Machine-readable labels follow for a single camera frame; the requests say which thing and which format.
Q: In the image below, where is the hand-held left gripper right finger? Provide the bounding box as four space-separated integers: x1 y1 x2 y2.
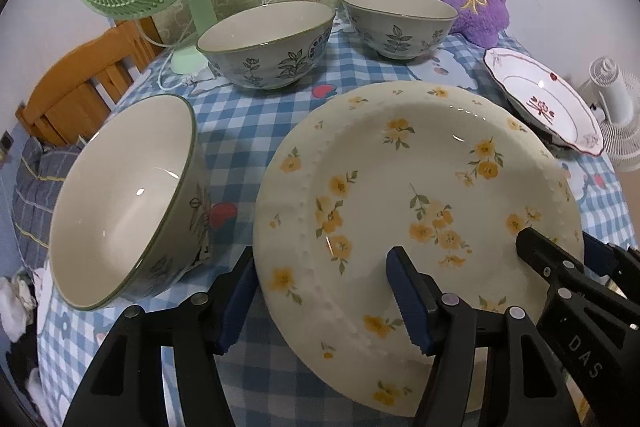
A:
386 246 588 427

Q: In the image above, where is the white fan power cable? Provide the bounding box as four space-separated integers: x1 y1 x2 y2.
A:
135 19 211 92

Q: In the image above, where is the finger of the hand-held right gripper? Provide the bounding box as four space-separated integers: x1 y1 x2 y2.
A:
515 227 601 323
581 231 640 303

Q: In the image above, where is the small leaf-print ceramic bowl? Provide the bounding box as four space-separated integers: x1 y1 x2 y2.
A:
342 0 459 62

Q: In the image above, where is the yellow flower ceramic plate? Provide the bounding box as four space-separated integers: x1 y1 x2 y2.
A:
252 81 586 418

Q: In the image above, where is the large leaf-print ceramic bowl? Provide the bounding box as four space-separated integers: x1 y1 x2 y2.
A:
48 93 213 312
196 1 336 92

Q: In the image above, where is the grey plaid pillow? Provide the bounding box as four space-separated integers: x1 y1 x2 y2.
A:
12 134 86 258

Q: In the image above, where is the blue checkered tablecloth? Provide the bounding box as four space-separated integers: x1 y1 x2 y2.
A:
35 14 633 427

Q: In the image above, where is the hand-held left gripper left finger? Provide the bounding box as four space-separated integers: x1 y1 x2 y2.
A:
62 246 257 427

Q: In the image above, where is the crumpled white cloth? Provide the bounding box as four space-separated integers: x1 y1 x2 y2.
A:
0 277 38 343

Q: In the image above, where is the white floor fan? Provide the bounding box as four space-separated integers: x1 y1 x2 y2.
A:
577 56 640 182

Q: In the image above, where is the wooden bed headboard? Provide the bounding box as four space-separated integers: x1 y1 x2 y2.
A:
15 19 166 148

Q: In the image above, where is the red flower scalloped plate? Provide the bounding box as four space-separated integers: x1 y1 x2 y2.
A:
482 47 606 156

